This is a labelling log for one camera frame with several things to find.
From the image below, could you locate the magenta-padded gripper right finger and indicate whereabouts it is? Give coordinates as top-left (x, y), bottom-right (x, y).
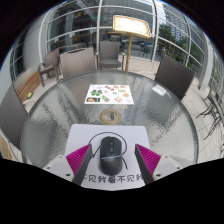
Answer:
top-left (134, 143), bottom-right (183, 185)

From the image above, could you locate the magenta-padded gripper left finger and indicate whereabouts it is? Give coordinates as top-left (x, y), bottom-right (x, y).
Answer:
top-left (43, 143), bottom-right (93, 185)

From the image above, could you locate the black computer mouse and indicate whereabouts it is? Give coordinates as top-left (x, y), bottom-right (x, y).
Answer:
top-left (98, 135), bottom-right (124, 177)

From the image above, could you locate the white printed mouse pad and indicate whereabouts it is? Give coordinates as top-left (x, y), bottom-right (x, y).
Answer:
top-left (64, 123), bottom-right (151, 192)

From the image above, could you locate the wooden slatted bench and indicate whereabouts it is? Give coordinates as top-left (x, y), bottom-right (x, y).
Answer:
top-left (14, 69), bottom-right (43, 104)
top-left (0, 133), bottom-right (14, 160)

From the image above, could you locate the laminated picture menu card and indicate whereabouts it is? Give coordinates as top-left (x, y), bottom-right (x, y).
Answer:
top-left (84, 84), bottom-right (135, 106)

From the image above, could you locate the grey wicker armchair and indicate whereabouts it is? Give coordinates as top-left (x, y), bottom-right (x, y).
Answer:
top-left (37, 49), bottom-right (61, 88)
top-left (96, 40), bottom-right (126, 72)

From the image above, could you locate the wooden menu stand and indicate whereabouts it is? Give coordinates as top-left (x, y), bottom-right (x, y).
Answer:
top-left (111, 14), bottom-right (153, 73)

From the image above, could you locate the round brass table ring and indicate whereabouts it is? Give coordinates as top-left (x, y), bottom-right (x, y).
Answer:
top-left (99, 108), bottom-right (122, 125)

